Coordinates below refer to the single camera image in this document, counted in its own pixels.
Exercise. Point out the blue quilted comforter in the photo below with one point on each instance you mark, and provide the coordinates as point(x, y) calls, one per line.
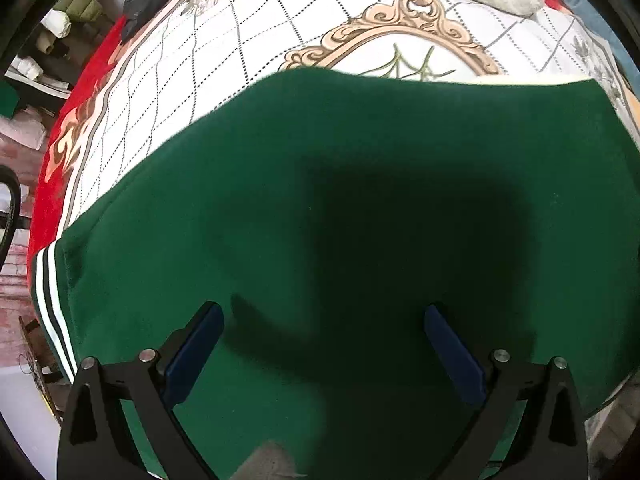
point(607, 35)

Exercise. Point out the green and cream varsity jacket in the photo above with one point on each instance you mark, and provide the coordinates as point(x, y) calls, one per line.
point(350, 160)

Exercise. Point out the white quilted floral mat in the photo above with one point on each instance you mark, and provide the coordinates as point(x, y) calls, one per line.
point(200, 60)

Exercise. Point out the grey fuzzy cloth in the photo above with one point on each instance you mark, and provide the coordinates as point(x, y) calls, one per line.
point(272, 462)

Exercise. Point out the pile of assorted clothes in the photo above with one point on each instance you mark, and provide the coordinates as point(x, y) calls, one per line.
point(80, 7)

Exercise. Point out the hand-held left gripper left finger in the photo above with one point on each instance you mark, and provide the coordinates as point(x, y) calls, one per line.
point(192, 355)

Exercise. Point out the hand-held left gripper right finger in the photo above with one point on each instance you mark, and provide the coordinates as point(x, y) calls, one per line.
point(452, 355)

